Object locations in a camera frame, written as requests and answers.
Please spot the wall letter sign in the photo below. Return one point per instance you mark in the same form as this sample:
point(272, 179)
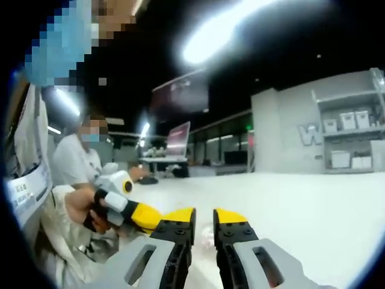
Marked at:
point(309, 135)

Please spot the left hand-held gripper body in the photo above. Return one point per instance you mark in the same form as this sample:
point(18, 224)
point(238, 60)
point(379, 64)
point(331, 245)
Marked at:
point(115, 180)

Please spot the monitor desk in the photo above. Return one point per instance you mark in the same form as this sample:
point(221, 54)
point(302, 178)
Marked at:
point(164, 160)

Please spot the group of white storage boxes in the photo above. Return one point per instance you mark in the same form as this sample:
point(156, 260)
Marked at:
point(347, 120)

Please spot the long ceiling light strip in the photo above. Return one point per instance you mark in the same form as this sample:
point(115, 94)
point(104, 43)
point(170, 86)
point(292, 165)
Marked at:
point(222, 33)

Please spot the grey shelving unit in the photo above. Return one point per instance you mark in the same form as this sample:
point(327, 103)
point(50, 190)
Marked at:
point(352, 135)

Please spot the black pouch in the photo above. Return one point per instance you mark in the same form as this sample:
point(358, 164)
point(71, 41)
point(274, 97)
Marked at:
point(149, 180)

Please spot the clear plastic bin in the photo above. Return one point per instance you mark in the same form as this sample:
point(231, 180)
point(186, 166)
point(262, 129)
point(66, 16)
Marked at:
point(378, 79)

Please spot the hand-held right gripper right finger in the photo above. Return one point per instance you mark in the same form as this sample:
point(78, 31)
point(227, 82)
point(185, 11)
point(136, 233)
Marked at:
point(237, 233)

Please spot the computer monitor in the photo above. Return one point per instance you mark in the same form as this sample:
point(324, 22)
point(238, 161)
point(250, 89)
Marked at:
point(178, 140)

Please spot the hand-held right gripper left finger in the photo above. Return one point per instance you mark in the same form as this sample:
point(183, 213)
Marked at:
point(168, 231)

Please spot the white chest device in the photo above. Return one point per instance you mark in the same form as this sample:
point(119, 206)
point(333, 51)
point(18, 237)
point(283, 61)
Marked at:
point(27, 195)

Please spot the person's cream shirt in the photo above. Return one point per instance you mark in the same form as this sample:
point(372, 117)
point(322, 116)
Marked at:
point(30, 135)

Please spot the hanging dark screen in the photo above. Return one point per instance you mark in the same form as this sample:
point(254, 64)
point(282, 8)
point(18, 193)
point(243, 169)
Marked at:
point(180, 93)

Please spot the person's left hand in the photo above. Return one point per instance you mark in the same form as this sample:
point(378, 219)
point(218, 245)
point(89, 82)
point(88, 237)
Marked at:
point(79, 206)

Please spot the pink hanging object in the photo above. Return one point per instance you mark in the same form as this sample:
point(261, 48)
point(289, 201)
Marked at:
point(251, 140)

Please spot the grey panel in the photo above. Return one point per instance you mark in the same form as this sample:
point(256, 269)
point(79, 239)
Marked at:
point(378, 156)

